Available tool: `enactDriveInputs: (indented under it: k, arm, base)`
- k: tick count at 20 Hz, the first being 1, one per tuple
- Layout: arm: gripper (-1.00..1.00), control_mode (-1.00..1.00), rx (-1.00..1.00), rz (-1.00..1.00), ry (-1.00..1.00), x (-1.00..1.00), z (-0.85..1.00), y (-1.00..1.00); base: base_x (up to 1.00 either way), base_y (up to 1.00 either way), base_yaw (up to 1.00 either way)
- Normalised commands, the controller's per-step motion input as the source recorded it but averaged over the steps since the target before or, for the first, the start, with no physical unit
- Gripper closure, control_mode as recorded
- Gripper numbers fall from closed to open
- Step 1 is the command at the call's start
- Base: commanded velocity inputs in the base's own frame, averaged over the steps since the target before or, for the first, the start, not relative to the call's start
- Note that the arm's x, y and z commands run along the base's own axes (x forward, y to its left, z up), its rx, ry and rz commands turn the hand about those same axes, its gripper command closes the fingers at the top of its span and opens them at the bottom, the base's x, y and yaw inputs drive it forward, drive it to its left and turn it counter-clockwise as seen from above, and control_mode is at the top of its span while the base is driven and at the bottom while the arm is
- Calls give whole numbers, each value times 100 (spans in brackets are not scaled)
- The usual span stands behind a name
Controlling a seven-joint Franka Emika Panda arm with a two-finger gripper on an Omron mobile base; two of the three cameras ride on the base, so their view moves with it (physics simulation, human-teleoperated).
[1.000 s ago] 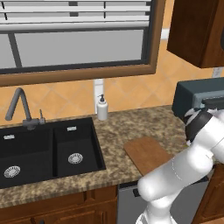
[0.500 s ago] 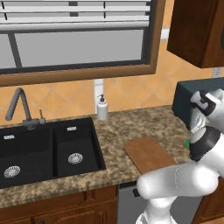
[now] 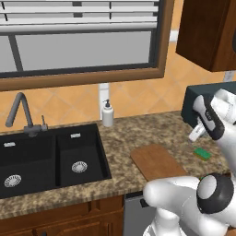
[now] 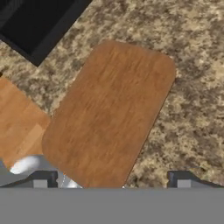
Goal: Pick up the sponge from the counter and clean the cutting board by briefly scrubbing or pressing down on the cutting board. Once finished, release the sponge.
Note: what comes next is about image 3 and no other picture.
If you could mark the white soap dispenser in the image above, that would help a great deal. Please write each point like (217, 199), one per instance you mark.
(107, 115)

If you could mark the grey kitchen faucet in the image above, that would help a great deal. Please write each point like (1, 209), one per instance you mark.
(23, 107)

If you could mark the dark wooden wall cabinet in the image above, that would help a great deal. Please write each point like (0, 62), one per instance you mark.
(206, 30)

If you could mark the grey dishwasher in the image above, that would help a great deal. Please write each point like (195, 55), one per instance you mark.
(133, 215)

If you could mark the wood-framed window with blinds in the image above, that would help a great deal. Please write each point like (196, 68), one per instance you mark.
(80, 46)

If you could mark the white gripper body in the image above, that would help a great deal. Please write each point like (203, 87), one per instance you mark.
(196, 133)

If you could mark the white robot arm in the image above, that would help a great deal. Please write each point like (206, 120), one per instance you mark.
(175, 199)

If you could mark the dark teal countertop appliance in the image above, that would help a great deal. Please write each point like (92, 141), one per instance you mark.
(192, 101)

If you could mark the white wall outlet strip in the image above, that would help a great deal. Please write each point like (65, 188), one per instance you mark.
(103, 92)

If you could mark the wooden base cabinet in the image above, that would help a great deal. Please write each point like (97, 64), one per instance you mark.
(67, 219)

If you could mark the wooden cutting board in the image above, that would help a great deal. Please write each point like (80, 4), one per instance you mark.
(155, 161)

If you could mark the green sponge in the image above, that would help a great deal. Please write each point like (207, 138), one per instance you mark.
(202, 153)

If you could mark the black double sink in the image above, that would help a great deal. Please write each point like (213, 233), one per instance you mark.
(46, 159)

